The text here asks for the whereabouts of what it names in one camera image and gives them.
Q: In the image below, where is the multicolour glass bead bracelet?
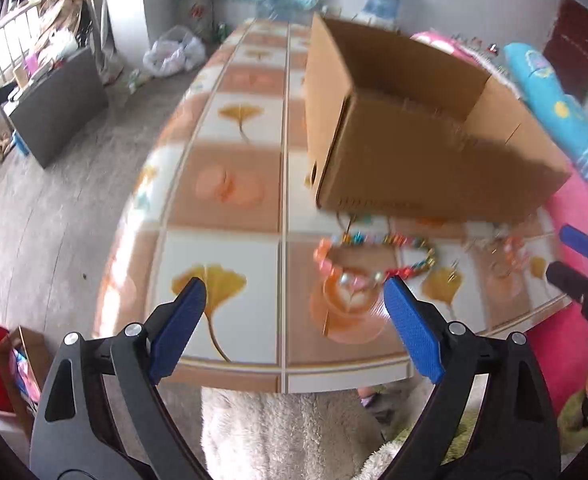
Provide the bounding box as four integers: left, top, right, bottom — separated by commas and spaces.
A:
313, 228, 437, 291

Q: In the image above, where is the blue cartoon pillow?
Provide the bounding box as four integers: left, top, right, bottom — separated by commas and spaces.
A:
503, 42, 588, 182

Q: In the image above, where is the dark red door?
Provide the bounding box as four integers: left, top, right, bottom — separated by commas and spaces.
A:
542, 0, 588, 104

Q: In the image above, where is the brown cardboard box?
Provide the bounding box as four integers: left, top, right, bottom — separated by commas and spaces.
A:
304, 16, 571, 223

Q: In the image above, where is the dark grey cabinet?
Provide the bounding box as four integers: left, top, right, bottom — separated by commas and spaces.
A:
4, 48, 108, 168

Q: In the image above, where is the white plastic bag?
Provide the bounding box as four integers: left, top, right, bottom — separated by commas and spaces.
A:
142, 25, 207, 78

